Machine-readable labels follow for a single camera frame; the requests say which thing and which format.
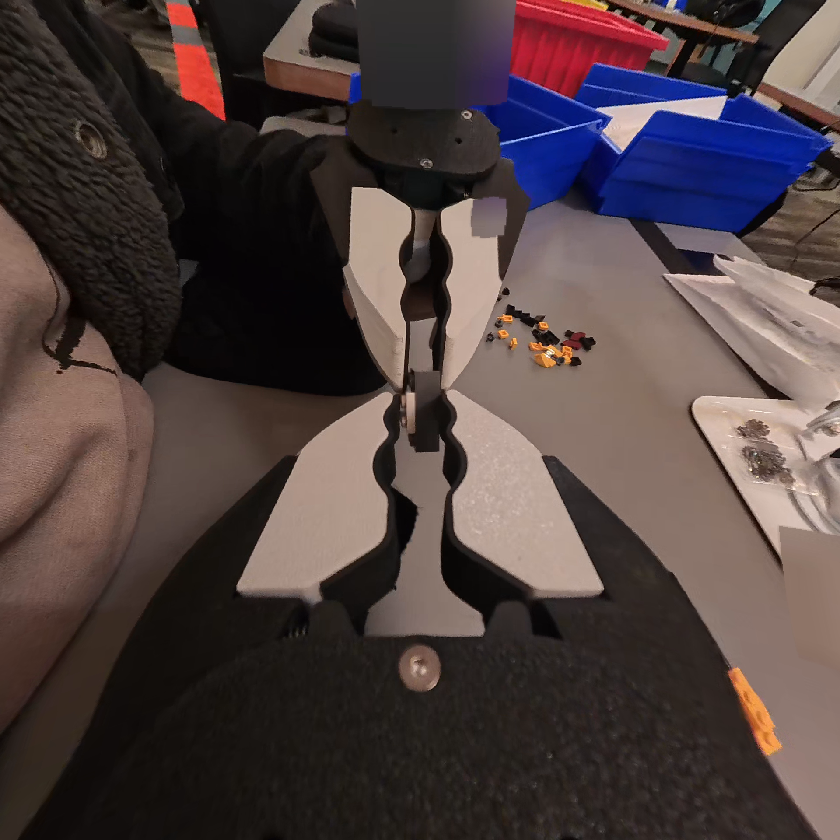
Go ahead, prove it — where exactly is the black toy wheel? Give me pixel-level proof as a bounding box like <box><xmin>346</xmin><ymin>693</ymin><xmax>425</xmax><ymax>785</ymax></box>
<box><xmin>399</xmin><ymin>369</ymin><xmax>442</xmax><ymax>455</ymax></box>

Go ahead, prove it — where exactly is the person's dark fleece jacket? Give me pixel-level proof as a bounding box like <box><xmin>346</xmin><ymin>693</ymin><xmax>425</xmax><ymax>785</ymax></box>
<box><xmin>0</xmin><ymin>0</ymin><xmax>185</xmax><ymax>382</ymax></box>

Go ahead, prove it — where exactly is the orange brick plate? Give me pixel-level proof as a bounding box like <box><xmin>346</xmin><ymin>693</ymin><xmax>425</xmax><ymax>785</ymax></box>
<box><xmin>727</xmin><ymin>666</ymin><xmax>783</xmax><ymax>756</ymax></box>

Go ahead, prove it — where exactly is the wooden background desk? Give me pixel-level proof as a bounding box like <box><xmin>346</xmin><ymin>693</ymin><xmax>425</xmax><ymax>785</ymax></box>
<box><xmin>607</xmin><ymin>0</ymin><xmax>762</xmax><ymax>46</ymax></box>

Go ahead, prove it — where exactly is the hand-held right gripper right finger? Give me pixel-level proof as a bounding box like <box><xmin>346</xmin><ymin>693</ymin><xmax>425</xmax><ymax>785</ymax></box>
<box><xmin>440</xmin><ymin>389</ymin><xmax>606</xmax><ymax>636</ymax></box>

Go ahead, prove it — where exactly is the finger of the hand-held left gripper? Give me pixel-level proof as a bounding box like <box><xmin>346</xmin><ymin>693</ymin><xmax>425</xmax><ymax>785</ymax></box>
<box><xmin>343</xmin><ymin>187</ymin><xmax>414</xmax><ymax>395</ymax></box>
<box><xmin>430</xmin><ymin>197</ymin><xmax>511</xmax><ymax>392</ymax></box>

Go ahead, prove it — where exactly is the pile of small loose bricks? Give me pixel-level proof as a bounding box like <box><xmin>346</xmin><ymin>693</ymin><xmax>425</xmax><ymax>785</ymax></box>
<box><xmin>486</xmin><ymin>287</ymin><xmax>598</xmax><ymax>370</ymax></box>

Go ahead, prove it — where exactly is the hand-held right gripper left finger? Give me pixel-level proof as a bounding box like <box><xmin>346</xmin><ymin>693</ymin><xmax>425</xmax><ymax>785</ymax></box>
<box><xmin>235</xmin><ymin>391</ymin><xmax>404</xmax><ymax>636</ymax></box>

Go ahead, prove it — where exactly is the red plastic bin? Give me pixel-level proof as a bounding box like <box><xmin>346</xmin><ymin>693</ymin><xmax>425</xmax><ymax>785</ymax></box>
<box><xmin>511</xmin><ymin>0</ymin><xmax>670</xmax><ymax>99</ymax></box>

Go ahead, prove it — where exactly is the black cloth bundle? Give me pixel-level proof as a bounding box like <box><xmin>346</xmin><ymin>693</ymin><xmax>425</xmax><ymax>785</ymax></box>
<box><xmin>307</xmin><ymin>0</ymin><xmax>361</xmax><ymax>61</ymax></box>

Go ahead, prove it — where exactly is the white stand with wooden board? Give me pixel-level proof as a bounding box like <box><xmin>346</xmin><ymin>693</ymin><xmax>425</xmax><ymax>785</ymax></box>
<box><xmin>690</xmin><ymin>394</ymin><xmax>840</xmax><ymax>559</ymax></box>

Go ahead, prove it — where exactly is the grey side table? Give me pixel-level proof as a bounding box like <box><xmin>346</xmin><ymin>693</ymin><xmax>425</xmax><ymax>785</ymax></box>
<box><xmin>262</xmin><ymin>0</ymin><xmax>361</xmax><ymax>102</ymax></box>

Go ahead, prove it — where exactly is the clear bag of dark parts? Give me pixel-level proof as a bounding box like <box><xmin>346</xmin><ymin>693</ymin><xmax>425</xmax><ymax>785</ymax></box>
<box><xmin>731</xmin><ymin>410</ymin><xmax>840</xmax><ymax>532</ymax></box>

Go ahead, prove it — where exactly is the grey desk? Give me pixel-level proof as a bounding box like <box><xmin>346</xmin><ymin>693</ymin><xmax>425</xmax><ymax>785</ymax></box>
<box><xmin>0</xmin><ymin>193</ymin><xmax>840</xmax><ymax>840</ymax></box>

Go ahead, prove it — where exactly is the white paper sheet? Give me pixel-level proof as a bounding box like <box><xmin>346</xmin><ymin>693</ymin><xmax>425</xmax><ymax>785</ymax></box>
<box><xmin>602</xmin><ymin>97</ymin><xmax>728</xmax><ymax>148</ymax></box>

